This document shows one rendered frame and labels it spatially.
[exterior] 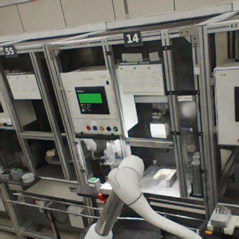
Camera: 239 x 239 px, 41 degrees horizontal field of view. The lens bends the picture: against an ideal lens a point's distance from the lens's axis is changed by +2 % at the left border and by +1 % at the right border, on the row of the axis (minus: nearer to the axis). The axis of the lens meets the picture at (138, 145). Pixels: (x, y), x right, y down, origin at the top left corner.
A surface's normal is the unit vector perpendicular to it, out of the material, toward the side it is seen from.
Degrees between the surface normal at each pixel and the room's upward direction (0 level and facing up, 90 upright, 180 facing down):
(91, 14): 90
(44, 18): 90
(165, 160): 90
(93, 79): 90
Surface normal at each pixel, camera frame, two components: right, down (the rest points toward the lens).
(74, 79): -0.46, 0.42
